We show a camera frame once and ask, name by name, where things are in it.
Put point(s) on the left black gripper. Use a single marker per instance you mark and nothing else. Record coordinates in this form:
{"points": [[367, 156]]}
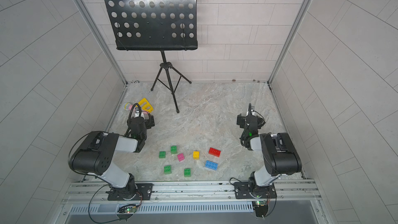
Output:
{"points": [[149, 124]]}

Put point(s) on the pink lego brick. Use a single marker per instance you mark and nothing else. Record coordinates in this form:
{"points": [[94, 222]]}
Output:
{"points": [[180, 157]]}

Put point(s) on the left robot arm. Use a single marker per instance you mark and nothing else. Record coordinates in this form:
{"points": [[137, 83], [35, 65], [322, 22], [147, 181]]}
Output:
{"points": [[95, 154]]}

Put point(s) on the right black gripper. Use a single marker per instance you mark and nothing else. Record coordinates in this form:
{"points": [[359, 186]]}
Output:
{"points": [[244, 121]]}

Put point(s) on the green lego brick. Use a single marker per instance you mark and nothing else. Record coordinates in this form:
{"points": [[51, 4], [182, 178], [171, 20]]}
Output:
{"points": [[162, 154], [187, 172], [167, 169], [174, 149]]}

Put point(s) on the circuit board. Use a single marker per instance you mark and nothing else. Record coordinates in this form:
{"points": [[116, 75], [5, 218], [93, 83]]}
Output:
{"points": [[128, 209], [260, 208]]}

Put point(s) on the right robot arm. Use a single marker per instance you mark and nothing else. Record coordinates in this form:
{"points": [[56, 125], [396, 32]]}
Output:
{"points": [[279, 154]]}

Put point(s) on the right circuit board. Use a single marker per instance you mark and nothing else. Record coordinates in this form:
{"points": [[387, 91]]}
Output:
{"points": [[260, 208]]}

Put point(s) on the pink toy microphone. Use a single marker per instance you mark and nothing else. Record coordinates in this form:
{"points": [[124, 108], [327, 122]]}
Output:
{"points": [[127, 106]]}

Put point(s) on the yellow lego brick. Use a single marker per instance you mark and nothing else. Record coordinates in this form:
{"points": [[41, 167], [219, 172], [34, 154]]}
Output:
{"points": [[196, 155]]}

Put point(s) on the black perforated music stand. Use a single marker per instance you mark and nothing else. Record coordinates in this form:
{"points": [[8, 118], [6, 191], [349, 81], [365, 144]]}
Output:
{"points": [[154, 25]]}

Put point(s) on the aluminium mounting rail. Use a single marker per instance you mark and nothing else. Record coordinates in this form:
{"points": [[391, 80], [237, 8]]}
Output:
{"points": [[195, 191]]}

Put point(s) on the yellow triangle toy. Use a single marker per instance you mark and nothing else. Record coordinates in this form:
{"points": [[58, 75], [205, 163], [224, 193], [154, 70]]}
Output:
{"points": [[145, 105]]}

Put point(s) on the red lego brick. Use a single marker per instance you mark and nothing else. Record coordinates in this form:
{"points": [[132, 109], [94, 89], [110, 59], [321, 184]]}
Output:
{"points": [[214, 152]]}

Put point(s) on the blue lego brick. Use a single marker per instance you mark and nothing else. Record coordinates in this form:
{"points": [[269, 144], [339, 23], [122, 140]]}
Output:
{"points": [[211, 165]]}

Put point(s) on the left circuit board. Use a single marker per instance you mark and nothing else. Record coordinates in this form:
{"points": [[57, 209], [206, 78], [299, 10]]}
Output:
{"points": [[128, 209]]}

